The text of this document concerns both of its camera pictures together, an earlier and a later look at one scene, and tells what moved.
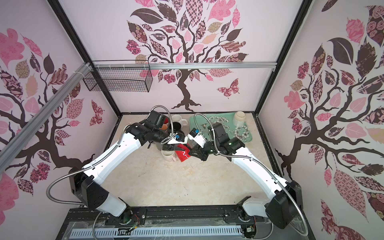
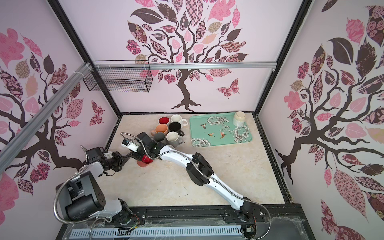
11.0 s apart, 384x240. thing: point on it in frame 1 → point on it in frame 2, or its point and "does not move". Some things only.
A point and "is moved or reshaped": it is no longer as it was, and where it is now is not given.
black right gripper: (201, 154) → (135, 156)
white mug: (177, 118) does not move
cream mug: (239, 118) does not move
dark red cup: (166, 120) does not move
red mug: (183, 154) is moved or reshaped
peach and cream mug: (164, 127) does not move
